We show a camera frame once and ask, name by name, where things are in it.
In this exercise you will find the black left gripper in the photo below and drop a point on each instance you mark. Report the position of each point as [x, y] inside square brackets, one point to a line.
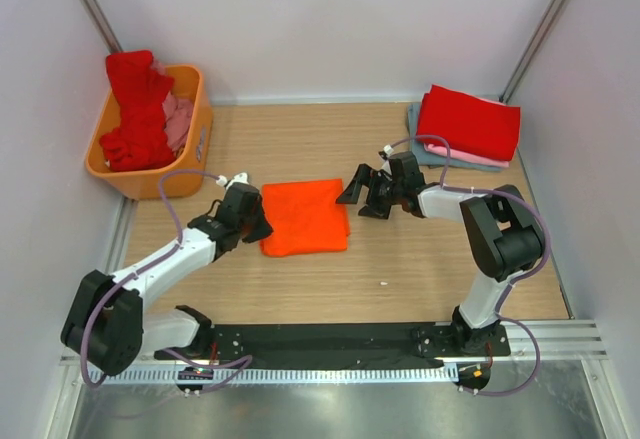
[250, 216]

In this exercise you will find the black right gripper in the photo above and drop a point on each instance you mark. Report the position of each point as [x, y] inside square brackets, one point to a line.
[376, 193]

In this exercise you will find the orange t shirt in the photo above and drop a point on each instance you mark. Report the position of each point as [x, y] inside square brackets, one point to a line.
[305, 217]

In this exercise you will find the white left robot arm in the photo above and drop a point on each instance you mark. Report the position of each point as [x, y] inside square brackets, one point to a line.
[109, 325]

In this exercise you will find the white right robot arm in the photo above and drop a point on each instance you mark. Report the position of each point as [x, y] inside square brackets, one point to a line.
[506, 236]

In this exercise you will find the folded grey t shirt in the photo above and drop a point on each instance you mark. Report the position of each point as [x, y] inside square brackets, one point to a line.
[429, 159]

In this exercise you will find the folded pink t shirt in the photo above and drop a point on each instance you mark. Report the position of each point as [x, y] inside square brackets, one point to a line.
[466, 157]

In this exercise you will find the folded red t shirt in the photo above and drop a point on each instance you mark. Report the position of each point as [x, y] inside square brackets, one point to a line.
[470, 124]

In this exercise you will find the crumpled pink t shirt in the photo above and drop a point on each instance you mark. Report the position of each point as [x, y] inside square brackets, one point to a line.
[170, 115]

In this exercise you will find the crumpled red t shirt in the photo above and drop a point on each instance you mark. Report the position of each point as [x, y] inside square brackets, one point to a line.
[139, 142]

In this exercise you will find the orange plastic basket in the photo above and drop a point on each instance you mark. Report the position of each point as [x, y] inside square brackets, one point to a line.
[143, 184]

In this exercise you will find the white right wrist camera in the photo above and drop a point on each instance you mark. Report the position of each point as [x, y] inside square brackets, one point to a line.
[390, 163]

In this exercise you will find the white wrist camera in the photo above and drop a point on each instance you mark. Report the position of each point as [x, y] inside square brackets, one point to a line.
[390, 163]
[227, 182]

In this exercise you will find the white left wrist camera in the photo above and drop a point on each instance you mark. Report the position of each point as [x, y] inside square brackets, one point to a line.
[227, 182]

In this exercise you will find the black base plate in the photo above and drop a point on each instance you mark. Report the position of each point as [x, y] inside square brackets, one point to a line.
[335, 347]

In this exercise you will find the white slotted cable duct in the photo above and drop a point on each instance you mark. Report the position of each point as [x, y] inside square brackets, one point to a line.
[180, 374]

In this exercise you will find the aluminium frame rail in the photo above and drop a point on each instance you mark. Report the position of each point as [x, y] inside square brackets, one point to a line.
[547, 339]

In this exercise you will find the right corner aluminium post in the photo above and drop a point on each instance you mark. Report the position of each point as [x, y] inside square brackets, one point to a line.
[541, 33]

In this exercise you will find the corner aluminium post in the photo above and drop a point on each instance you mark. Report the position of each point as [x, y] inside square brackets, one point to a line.
[541, 33]
[102, 25]

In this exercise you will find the left corner aluminium post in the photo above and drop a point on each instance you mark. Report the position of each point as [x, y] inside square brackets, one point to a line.
[102, 25]

